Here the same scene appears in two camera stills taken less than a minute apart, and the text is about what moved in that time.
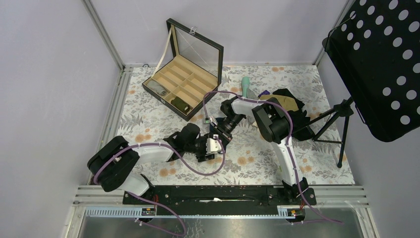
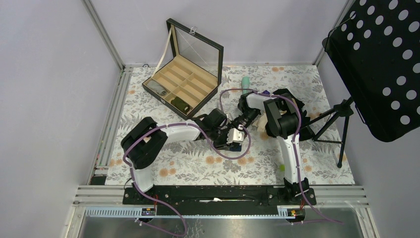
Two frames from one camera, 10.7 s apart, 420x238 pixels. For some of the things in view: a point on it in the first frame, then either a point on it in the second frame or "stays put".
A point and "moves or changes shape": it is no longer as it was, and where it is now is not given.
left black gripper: (201, 156) to (223, 145)
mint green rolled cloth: (245, 83) stays put
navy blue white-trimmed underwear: (211, 128) moves or changes shape
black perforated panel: (375, 50) stays put
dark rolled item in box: (179, 103) stays put
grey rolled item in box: (157, 88) stays put
